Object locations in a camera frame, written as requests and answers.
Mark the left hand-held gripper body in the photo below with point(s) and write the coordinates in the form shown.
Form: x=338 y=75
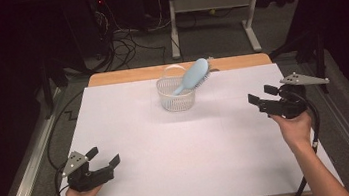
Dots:
x=86 y=179

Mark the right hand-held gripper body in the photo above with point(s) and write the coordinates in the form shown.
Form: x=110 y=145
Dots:
x=289 y=104

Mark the light blue hairbrush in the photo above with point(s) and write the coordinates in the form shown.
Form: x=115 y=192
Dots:
x=193 y=74

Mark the white plastic slotted basket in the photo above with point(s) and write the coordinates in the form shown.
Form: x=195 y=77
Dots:
x=176 y=102

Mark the person's right hand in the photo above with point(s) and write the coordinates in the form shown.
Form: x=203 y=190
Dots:
x=295 y=130

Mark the black stand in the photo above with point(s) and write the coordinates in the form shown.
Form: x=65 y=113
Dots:
x=51 y=79
x=317 y=57

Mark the white table cover board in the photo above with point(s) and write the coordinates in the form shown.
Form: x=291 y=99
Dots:
x=185 y=150

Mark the white metal frame stand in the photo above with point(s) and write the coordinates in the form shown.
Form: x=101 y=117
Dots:
x=211 y=1

